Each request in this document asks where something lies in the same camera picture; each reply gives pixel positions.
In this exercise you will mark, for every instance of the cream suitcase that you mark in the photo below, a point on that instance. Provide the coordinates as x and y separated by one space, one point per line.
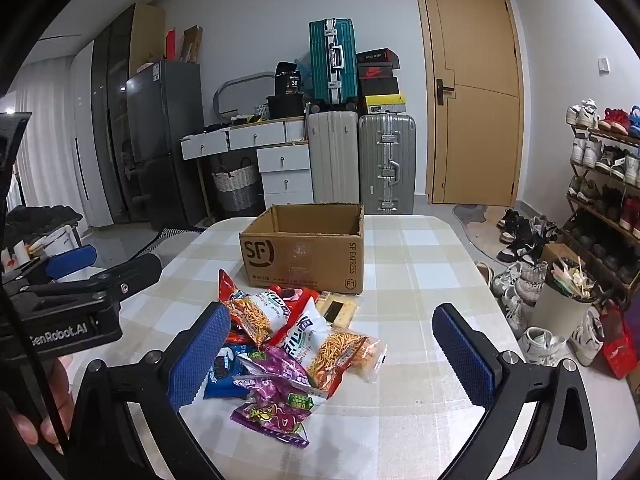
332 160

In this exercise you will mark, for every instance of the noodle stick snack packet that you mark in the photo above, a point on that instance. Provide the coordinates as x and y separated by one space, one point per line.
250 317
330 355

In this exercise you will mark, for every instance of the dark glass cabinet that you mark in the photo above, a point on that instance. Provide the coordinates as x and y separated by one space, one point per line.
112 110

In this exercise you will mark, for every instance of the white light switch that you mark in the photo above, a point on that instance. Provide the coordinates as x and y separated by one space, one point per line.
603 65

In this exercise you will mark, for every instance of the purple snack packet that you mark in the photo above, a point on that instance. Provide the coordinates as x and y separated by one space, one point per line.
270 420
280 375

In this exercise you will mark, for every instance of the white desk with drawers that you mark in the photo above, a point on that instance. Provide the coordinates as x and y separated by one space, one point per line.
250 135

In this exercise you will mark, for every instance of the red cookie packet pink cream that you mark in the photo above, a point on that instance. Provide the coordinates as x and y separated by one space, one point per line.
237 336

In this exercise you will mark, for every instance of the red paper item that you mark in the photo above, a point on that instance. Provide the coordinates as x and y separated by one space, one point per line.
170 46

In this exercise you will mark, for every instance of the grey refrigerator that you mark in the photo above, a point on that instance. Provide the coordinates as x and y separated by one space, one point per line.
165 125

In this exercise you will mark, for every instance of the brown cardboard box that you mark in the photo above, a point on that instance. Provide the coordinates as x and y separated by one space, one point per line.
300 255

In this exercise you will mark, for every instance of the beige grey door mat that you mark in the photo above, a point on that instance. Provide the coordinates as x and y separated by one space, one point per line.
480 240

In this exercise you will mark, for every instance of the wooden shoe rack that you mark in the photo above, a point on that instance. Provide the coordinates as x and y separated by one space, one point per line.
575 210

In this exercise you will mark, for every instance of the white trash bin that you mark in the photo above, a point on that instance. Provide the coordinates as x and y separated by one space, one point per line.
560 310

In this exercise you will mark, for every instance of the red cookie packet brown cream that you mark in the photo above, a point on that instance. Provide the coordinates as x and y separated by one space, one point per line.
300 296

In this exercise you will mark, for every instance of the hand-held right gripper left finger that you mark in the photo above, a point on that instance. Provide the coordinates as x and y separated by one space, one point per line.
200 355

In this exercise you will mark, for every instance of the light blue plastic bag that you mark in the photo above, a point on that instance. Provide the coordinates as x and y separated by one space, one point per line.
302 72

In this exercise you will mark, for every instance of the grey oval frame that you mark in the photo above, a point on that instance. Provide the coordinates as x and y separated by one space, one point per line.
222 91

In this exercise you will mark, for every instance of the red paper bag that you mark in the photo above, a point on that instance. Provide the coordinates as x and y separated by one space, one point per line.
620 345

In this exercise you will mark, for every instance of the silver suitcase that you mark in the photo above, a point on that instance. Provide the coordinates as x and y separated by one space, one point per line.
387 160

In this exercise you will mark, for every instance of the red and black shoe box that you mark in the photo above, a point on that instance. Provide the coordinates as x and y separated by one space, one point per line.
375 72

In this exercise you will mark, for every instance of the yellow and black shoe box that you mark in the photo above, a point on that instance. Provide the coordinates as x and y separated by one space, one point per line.
382 105

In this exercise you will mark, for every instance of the black white patterned rug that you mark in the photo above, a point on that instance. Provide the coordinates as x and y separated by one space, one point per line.
170 237

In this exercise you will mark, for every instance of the white drawer cabinet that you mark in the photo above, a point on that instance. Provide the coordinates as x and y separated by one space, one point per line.
285 175

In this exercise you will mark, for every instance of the black storage bin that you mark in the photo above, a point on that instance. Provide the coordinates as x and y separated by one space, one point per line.
287 106

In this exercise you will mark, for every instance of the white grey woven basket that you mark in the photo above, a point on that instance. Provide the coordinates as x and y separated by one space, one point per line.
235 185

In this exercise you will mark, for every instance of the person's left hand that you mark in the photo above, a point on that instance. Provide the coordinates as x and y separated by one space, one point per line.
57 400

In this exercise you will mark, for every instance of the black paper bag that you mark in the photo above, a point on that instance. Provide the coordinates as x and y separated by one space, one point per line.
289 80

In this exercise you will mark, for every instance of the small plain cardboard box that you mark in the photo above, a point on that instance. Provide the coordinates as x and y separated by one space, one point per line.
557 252

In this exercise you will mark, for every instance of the clear cracker packet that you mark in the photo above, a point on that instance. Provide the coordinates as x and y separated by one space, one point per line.
345 317

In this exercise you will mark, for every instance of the blue cookie packet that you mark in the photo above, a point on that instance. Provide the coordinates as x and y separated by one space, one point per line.
225 372

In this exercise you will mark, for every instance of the white curtain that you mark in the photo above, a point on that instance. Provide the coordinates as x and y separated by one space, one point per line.
45 135

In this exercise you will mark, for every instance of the wooden door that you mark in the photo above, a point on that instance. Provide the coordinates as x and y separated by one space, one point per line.
475 60

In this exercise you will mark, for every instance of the teal suitcase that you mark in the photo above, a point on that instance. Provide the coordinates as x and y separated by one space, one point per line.
325 60

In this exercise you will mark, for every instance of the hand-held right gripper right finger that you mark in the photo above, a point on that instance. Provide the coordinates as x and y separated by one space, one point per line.
465 355

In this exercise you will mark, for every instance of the bread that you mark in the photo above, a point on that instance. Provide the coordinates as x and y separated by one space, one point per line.
372 355

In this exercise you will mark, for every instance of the shoe rack with shoes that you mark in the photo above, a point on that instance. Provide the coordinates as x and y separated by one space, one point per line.
600 160

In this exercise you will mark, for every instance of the brown cardboard sheet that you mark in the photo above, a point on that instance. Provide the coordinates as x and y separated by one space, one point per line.
192 45

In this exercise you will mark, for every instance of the pile of sneakers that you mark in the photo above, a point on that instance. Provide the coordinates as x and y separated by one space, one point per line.
520 270

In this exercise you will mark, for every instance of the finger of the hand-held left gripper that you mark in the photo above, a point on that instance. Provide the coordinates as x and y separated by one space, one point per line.
72 261
125 280

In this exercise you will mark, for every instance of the dark cloth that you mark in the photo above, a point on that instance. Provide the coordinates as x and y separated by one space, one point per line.
40 217

